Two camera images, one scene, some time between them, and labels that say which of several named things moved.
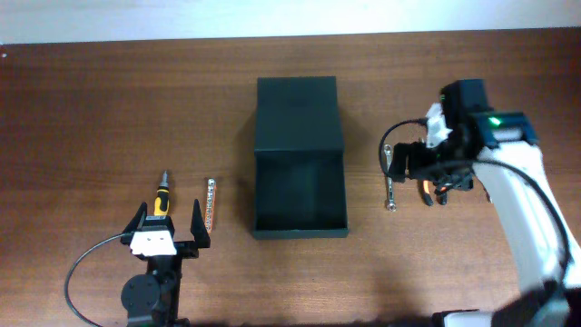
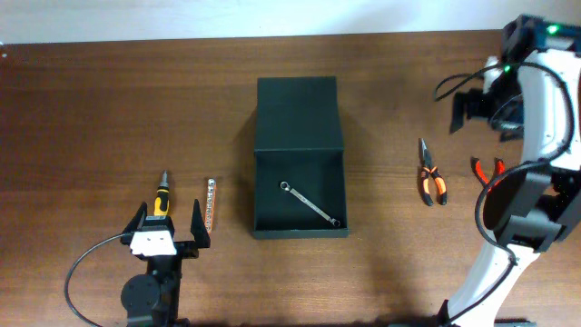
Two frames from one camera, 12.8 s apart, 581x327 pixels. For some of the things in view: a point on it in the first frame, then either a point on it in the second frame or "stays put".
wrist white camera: (152, 242) stays put
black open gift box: (300, 163) stays put
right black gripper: (415, 151) to (471, 99)
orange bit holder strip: (211, 204) stays put
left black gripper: (190, 249) stays put
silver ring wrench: (391, 206) to (286, 187)
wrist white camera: (438, 130) to (490, 75)
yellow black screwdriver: (162, 203) stays put
